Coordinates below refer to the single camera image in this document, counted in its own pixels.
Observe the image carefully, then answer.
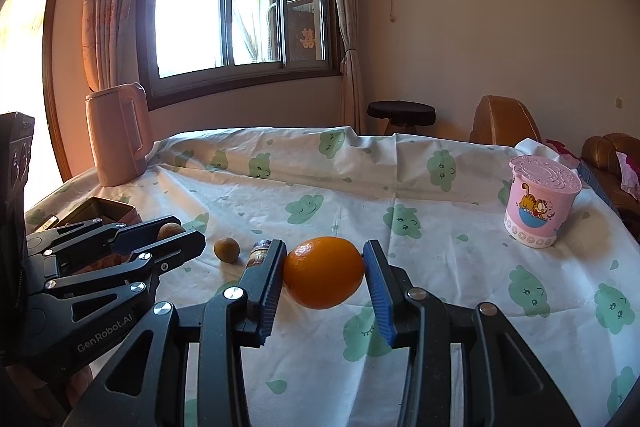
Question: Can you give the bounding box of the black round stool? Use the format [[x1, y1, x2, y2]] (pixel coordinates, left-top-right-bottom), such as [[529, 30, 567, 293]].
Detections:
[[366, 100, 436, 135]]

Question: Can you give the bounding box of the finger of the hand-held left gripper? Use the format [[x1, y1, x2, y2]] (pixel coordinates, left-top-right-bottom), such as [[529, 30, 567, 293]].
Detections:
[[26, 216, 179, 279], [44, 231, 207, 304]]

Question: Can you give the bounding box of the pink cartoon bucket with lid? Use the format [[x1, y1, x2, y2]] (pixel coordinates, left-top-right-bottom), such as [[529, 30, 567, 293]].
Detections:
[[503, 155, 582, 250]]

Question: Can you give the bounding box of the pink pitcher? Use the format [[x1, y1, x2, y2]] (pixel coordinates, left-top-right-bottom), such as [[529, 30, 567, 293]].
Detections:
[[85, 83, 155, 188]]

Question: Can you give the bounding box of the white green cloud tablecloth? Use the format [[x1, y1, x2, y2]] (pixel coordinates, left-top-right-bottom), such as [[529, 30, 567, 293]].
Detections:
[[22, 127, 640, 427]]

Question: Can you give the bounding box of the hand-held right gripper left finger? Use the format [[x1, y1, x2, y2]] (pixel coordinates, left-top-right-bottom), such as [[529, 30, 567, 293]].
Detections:
[[62, 238, 288, 427]]

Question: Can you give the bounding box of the orange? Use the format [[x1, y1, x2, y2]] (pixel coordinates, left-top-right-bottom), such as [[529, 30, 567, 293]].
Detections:
[[283, 236, 365, 311]]

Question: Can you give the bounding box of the brown leather sofa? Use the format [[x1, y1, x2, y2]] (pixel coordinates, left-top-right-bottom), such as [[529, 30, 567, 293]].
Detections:
[[580, 133, 640, 228]]

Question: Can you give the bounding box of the brown leather chair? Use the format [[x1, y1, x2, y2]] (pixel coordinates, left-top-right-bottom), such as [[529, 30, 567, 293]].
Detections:
[[468, 95, 543, 148]]

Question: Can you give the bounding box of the window with brown frame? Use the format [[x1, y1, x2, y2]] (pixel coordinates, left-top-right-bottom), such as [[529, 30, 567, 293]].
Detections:
[[137, 0, 346, 110]]

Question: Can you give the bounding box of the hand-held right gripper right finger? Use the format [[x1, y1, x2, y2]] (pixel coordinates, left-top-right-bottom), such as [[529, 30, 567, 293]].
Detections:
[[362, 239, 581, 427]]

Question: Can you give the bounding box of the pink floral cloth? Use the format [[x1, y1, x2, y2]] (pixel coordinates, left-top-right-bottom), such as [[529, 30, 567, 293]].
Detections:
[[615, 151, 640, 200]]

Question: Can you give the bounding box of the brown longan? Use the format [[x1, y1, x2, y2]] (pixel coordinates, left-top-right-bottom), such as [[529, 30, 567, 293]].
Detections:
[[157, 223, 187, 242], [214, 238, 240, 264]]

